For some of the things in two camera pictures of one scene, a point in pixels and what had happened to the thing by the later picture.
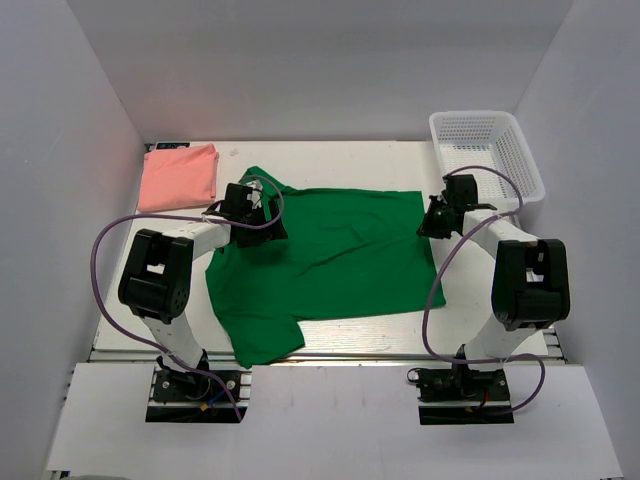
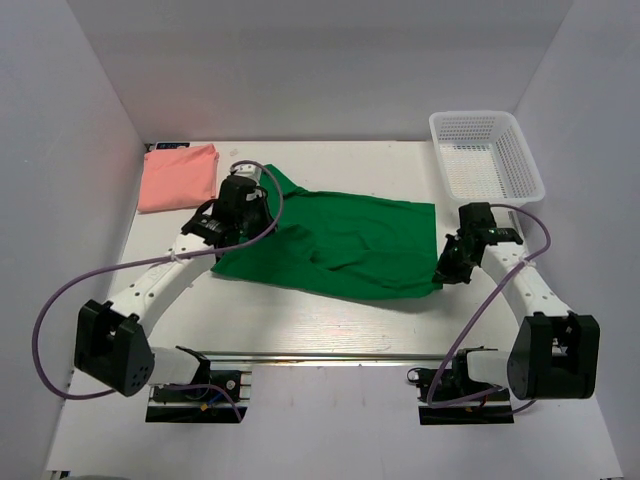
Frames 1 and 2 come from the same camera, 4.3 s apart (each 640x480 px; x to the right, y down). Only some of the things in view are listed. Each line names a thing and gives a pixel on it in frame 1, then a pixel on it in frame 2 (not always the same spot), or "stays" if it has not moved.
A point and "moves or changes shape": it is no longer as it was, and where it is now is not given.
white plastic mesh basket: (490, 146) stays
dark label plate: (172, 145) stays
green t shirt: (346, 253) moves or changes shape
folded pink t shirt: (178, 177) stays
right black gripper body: (436, 221) → (453, 263)
